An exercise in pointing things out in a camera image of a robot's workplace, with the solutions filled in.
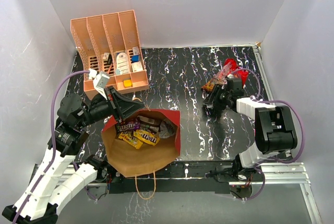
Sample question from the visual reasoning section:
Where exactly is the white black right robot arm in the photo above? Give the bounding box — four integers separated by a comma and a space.
204, 78, 297, 181

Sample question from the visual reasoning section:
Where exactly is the black aluminium front rail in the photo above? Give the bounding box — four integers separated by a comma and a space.
52, 160, 311, 195

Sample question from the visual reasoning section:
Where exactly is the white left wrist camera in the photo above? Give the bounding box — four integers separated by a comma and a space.
88, 68, 110, 99

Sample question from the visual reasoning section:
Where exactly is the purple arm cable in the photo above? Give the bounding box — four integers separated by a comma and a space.
221, 67, 306, 201
11, 69, 91, 224

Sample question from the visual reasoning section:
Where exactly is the peach plastic desk organizer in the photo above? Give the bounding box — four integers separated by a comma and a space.
70, 10, 149, 94

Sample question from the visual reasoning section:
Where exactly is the white rounded card pack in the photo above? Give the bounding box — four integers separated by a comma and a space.
116, 52, 130, 75

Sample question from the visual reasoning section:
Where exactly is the red brown paper bag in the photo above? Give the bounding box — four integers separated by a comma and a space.
101, 109, 181, 192

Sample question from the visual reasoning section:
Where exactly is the yellow m&m's packet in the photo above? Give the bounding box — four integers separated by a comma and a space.
133, 129, 160, 146
118, 132, 143, 149

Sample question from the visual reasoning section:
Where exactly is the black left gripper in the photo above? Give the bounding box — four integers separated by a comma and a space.
78, 85, 145, 127

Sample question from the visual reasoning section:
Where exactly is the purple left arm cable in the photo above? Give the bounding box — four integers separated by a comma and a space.
11, 69, 91, 224

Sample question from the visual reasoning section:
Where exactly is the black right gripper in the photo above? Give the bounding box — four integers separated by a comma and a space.
204, 84, 232, 110

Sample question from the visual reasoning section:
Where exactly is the silver Himalaya snack packet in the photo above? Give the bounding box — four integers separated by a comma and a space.
159, 118, 177, 139

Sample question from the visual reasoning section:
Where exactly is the large red candy bag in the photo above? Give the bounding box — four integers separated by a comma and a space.
201, 58, 248, 92

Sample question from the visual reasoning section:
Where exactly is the yellow cube in organizer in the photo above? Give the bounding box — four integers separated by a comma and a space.
123, 79, 133, 88

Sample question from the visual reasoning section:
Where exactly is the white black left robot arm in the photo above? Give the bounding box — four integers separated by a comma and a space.
2, 87, 145, 223

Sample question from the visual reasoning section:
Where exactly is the brown purple M&M's packet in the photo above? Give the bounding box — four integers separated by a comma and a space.
137, 115, 161, 133

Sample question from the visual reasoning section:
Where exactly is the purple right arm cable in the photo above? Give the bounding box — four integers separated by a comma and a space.
221, 67, 306, 201

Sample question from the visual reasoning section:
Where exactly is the blue small box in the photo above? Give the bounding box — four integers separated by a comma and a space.
132, 55, 140, 63

